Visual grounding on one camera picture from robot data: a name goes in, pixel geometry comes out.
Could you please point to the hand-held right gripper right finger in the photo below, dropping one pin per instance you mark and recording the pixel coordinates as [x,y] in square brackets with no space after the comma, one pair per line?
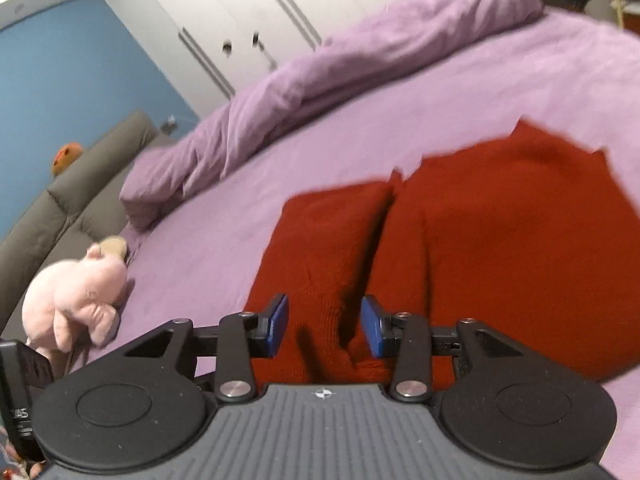
[372,327]

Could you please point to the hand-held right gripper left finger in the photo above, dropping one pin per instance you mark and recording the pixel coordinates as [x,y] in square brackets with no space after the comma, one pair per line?
[277,325]

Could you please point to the rust red buttoned cardigan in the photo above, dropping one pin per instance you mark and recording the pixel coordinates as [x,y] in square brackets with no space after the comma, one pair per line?
[500,235]

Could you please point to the pink plush pig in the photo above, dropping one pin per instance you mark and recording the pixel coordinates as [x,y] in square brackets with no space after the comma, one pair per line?
[75,285]

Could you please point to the brown plush toy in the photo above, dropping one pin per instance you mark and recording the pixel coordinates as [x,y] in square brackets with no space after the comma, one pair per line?
[114,246]

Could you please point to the grey padded headboard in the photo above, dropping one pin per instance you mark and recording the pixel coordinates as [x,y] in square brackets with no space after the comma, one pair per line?
[75,200]

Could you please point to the orange plush toy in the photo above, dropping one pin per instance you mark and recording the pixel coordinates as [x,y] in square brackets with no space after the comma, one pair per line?
[67,157]

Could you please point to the purple duvet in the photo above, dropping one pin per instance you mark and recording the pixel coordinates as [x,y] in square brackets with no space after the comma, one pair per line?
[350,60]

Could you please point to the white wardrobe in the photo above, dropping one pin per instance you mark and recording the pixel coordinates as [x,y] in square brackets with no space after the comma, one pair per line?
[225,0]

